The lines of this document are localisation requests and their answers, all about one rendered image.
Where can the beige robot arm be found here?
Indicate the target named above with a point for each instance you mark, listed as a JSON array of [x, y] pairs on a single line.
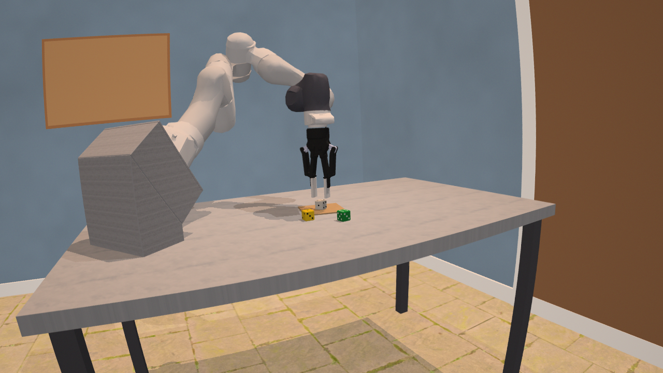
[[213, 105]]

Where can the yellow die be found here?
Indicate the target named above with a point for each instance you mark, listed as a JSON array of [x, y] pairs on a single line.
[[307, 214]]

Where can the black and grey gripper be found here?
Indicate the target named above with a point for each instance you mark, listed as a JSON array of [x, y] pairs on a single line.
[[318, 146]]

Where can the white die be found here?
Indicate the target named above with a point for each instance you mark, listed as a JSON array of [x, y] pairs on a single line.
[[320, 204]]

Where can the tan square mat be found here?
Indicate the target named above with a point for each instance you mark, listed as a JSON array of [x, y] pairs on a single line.
[[331, 208]]

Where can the green die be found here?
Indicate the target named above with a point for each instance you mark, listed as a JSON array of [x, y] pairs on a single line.
[[343, 215]]

